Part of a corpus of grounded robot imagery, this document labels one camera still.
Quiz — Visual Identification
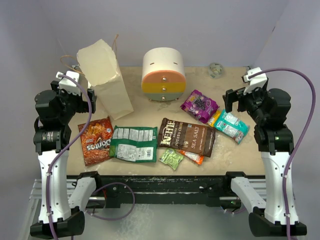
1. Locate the red Doritos chip bag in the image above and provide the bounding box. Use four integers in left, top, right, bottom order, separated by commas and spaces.
80, 117, 114, 167

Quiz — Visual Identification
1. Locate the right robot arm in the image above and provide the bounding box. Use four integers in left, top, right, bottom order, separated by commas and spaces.
222, 87, 307, 237

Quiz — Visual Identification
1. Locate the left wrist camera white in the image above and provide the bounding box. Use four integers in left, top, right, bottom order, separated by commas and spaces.
55, 70, 82, 96

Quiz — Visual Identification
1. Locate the clear tape roll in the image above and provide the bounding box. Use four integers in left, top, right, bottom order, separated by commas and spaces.
208, 62, 225, 79

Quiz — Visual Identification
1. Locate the green chip bag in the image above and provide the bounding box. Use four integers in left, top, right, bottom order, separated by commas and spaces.
109, 125, 158, 163

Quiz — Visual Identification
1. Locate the orange snack packet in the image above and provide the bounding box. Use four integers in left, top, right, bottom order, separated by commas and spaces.
178, 149, 204, 165

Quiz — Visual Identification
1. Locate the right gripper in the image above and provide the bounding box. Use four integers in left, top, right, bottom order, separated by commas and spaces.
223, 84, 268, 124

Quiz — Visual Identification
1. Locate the yellow snack bar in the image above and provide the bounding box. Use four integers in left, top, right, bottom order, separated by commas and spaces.
207, 110, 222, 127

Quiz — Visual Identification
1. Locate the black metal base frame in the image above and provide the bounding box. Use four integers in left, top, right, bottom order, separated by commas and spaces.
89, 172, 246, 209

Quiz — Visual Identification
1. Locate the brown Kettle chip bag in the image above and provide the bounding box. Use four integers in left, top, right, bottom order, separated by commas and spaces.
157, 118, 216, 157

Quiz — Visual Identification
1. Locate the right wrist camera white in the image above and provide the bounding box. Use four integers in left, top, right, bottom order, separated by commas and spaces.
242, 67, 268, 95

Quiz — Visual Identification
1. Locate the light green snack packet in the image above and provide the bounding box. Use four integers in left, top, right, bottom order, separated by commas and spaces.
160, 148, 184, 171

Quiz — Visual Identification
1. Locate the purple candy bag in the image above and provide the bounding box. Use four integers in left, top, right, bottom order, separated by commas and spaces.
180, 89, 219, 124

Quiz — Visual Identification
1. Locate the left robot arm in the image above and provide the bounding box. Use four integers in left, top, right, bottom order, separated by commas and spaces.
30, 80, 103, 240

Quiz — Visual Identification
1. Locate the teal snack packet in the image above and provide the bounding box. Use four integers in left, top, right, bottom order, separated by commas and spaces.
213, 109, 250, 144

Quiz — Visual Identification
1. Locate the white paper bag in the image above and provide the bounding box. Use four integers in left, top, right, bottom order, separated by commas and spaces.
65, 39, 134, 120

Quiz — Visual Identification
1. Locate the aluminium rail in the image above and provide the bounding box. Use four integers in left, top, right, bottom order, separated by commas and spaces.
29, 178, 106, 202

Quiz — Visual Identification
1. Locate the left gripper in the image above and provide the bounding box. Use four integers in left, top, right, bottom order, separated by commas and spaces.
50, 81, 96, 124

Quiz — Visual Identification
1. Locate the round three-drawer cabinet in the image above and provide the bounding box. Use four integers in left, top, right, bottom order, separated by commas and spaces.
141, 47, 187, 102

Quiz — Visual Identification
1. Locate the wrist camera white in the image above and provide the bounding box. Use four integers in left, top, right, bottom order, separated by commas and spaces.
242, 67, 268, 95
55, 70, 82, 96

